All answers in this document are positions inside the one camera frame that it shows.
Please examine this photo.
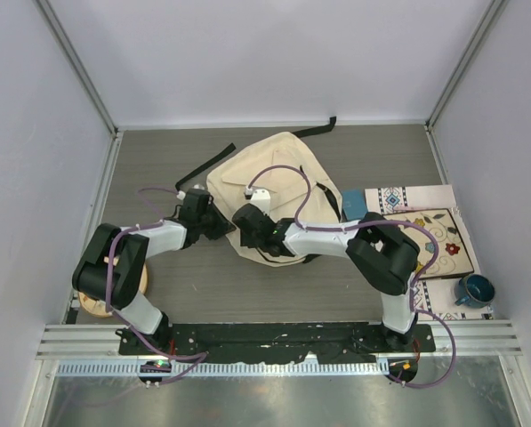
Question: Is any cream canvas backpack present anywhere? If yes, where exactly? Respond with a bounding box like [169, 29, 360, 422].
[173, 116, 342, 269]

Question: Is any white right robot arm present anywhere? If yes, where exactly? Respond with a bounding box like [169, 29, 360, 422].
[232, 204, 419, 351]

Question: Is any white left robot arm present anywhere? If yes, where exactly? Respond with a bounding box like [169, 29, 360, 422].
[72, 189, 235, 355]

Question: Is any small blue notebook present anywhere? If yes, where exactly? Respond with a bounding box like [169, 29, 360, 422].
[342, 189, 367, 222]

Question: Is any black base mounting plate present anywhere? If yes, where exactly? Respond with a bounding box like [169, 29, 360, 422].
[117, 320, 438, 362]

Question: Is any round wooden painted plate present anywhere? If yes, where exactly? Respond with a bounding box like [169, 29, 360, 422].
[77, 264, 149, 318]

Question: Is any patterned white placemat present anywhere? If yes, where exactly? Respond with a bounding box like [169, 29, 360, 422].
[365, 185, 493, 320]

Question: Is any square floral ceramic plate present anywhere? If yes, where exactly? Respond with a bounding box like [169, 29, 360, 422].
[384, 209, 474, 280]

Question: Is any blue ceramic mug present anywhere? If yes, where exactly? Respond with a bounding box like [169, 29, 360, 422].
[455, 274, 496, 309]

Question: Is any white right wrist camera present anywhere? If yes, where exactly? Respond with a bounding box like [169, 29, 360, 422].
[244, 187, 271, 215]

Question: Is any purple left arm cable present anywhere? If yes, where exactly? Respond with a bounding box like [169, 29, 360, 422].
[104, 186, 208, 383]

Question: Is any white slotted cable duct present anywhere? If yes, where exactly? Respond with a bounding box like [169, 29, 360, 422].
[56, 358, 389, 378]

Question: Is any aluminium frame rail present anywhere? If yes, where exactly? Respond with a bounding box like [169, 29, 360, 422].
[36, 319, 523, 360]

